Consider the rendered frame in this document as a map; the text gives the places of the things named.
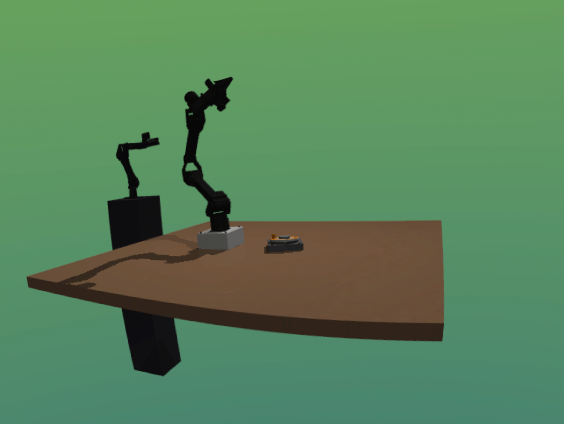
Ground orange round plate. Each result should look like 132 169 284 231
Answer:
270 234 299 242

